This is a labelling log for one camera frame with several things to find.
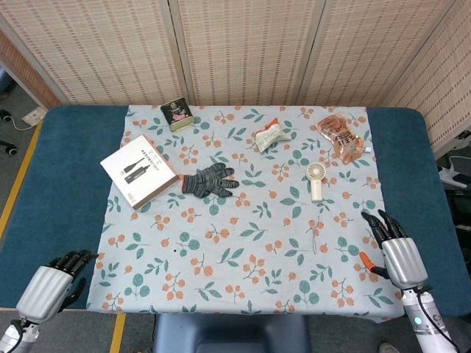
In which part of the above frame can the woven folding screen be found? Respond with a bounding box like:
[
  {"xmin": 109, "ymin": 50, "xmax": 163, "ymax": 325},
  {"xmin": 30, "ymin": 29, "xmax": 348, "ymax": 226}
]
[{"xmin": 0, "ymin": 0, "xmax": 471, "ymax": 151}]

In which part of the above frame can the white power strip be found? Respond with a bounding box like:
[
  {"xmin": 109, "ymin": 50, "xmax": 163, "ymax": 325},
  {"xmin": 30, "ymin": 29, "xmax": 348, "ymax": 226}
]
[{"xmin": 21, "ymin": 107, "xmax": 48, "ymax": 124}]

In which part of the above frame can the white device with cable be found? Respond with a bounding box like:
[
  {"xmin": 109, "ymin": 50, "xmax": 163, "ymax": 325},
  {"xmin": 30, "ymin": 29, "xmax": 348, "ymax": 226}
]
[{"xmin": 436, "ymin": 155, "xmax": 471, "ymax": 189}]

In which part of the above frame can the blue chair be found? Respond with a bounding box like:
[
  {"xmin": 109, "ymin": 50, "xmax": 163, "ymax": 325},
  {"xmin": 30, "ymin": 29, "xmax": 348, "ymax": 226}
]
[{"xmin": 152, "ymin": 313, "xmax": 311, "ymax": 353}]

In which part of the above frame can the dark knitted glove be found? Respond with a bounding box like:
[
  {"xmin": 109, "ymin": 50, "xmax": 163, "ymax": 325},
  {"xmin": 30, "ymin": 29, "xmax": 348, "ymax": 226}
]
[{"xmin": 181, "ymin": 162, "xmax": 241, "ymax": 201}]

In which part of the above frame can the floral tablecloth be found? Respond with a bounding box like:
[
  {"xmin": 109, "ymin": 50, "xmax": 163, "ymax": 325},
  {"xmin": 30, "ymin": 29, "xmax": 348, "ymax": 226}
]
[{"xmin": 85, "ymin": 104, "xmax": 406, "ymax": 324}]

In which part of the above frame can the white handheld fan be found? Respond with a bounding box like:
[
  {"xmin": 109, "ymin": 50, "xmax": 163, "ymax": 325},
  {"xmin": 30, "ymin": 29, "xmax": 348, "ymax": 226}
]
[{"xmin": 306, "ymin": 162, "xmax": 327, "ymax": 202}]

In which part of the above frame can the blue padded table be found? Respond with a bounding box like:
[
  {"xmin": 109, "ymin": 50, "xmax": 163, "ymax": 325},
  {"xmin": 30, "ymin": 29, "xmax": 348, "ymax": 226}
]
[{"xmin": 0, "ymin": 104, "xmax": 471, "ymax": 318}]

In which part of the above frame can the white orange snack packet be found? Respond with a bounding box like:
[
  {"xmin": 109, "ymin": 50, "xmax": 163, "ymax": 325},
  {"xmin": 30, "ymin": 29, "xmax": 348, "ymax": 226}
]
[{"xmin": 255, "ymin": 117, "xmax": 291, "ymax": 153}]

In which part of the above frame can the orange transparent refill pouch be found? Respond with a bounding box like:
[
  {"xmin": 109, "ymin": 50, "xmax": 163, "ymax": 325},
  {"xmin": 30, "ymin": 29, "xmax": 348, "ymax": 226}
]
[{"xmin": 316, "ymin": 113, "xmax": 371, "ymax": 165}]

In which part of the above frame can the dark green tin can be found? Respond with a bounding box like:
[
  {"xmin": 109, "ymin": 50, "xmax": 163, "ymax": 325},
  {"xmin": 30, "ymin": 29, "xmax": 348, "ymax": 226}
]
[{"xmin": 160, "ymin": 98, "xmax": 196, "ymax": 133}]

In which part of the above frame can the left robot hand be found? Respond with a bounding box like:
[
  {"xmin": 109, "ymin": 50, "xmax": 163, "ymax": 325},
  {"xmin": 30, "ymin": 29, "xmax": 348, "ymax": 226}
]
[{"xmin": 15, "ymin": 249, "xmax": 99, "ymax": 325}]

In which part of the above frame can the white cable product box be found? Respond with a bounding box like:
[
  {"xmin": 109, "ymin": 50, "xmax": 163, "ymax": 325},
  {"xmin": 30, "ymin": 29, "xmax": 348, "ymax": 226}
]
[{"xmin": 99, "ymin": 135, "xmax": 180, "ymax": 211}]

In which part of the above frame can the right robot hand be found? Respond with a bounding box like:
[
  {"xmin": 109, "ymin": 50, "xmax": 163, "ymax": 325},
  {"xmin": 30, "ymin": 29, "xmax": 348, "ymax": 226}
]
[{"xmin": 358, "ymin": 210, "xmax": 429, "ymax": 290}]

